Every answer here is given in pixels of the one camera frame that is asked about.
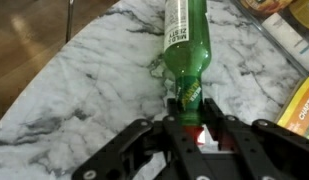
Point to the thin grey metal rod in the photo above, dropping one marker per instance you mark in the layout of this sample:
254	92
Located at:
70	20

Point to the clear plastic bin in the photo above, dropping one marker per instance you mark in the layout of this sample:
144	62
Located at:
260	26

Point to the yellow cutting board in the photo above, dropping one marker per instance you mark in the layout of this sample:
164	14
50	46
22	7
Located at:
299	110

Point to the yellow lidded jar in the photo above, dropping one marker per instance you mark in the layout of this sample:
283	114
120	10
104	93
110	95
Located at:
304	13

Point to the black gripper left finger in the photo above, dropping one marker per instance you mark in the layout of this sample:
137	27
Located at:
180	150

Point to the blue capped white bottle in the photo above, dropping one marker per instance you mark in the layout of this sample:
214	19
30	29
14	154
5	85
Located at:
290	41

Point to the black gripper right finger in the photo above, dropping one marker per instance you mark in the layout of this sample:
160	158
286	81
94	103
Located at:
260	150

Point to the green hot sauce bottle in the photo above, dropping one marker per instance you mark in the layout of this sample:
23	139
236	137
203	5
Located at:
187	56

